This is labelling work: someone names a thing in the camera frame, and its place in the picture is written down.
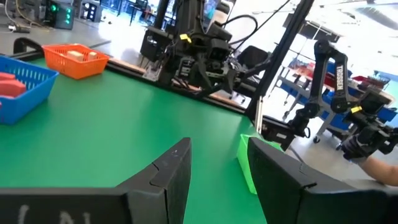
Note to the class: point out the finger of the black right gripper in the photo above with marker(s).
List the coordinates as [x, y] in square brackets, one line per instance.
[206, 74]
[232, 81]

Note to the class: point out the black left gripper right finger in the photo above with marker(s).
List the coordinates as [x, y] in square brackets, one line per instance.
[286, 193]

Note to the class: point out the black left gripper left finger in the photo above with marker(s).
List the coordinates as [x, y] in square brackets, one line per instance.
[161, 193]

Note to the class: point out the short natural wood block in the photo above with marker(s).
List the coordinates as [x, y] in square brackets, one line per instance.
[92, 55]

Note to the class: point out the red arch block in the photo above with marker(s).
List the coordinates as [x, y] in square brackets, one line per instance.
[11, 88]

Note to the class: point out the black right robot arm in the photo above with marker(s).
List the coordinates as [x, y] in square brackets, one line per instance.
[191, 12]

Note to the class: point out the person's forearm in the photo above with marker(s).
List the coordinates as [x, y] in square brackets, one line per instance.
[381, 171]

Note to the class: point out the yellow tag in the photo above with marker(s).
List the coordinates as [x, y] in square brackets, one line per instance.
[356, 109]
[185, 38]

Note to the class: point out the green plastic basket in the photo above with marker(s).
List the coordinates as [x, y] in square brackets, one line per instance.
[244, 155]

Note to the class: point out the orange plastic basket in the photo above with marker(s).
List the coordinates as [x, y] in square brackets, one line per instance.
[77, 68]

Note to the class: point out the black device with white dials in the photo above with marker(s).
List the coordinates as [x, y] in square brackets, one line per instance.
[91, 12]

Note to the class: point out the long natural wood block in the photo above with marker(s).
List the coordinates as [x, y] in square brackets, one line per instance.
[75, 56]

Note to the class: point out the black device with green lights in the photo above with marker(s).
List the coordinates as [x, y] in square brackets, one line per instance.
[59, 14]

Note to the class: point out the blue plastic basket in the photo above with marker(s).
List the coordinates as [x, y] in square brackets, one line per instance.
[28, 93]

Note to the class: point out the small red rectangular block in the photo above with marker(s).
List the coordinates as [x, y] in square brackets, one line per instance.
[6, 76]

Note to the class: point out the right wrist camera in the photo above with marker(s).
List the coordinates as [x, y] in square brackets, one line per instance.
[220, 49]

